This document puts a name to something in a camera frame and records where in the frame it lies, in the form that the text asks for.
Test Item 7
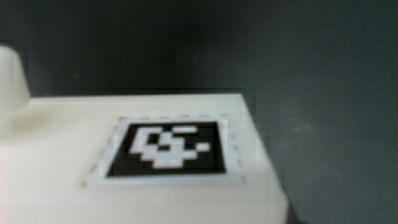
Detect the white drawer box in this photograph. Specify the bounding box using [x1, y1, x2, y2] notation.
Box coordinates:
[0, 46, 290, 224]

